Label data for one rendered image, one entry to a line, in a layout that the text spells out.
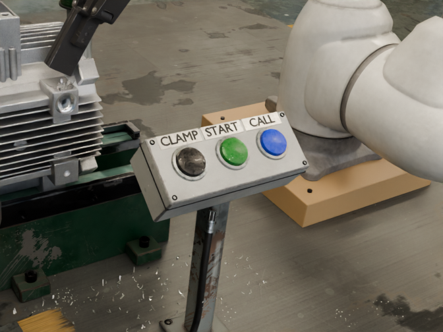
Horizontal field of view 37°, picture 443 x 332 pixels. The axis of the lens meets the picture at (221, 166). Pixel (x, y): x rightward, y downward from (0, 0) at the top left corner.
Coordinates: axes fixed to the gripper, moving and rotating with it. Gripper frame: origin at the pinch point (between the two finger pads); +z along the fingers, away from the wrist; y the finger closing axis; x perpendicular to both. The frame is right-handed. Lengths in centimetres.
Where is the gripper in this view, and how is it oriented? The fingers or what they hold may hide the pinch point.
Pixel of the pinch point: (72, 42)
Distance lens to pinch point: 75.4
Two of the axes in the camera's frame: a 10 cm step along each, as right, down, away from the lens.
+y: 5.5, 4.8, -6.8
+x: 6.6, 2.5, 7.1
